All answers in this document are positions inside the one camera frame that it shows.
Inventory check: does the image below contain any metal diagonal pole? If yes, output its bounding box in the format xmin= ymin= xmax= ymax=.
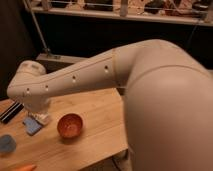
xmin=23 ymin=0 xmax=61 ymax=59

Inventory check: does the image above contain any orange object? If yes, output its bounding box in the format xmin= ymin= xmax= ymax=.
xmin=12 ymin=164 xmax=37 ymax=171

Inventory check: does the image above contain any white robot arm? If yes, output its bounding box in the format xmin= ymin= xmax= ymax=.
xmin=7 ymin=39 xmax=213 ymax=171

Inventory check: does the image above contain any red bowl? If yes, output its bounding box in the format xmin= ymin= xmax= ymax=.
xmin=57 ymin=113 xmax=83 ymax=138

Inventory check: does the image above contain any black striped remote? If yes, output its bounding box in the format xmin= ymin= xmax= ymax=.
xmin=0 ymin=102 xmax=23 ymax=124

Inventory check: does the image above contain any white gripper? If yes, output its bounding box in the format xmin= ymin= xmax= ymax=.
xmin=25 ymin=105 xmax=51 ymax=125

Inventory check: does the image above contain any wooden shelf rail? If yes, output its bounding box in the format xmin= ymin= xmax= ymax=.
xmin=23 ymin=0 xmax=213 ymax=28

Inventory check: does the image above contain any blue round object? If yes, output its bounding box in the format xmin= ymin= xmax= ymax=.
xmin=0 ymin=134 xmax=16 ymax=154

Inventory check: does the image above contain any blue sponge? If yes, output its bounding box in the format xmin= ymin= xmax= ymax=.
xmin=23 ymin=117 xmax=42 ymax=136

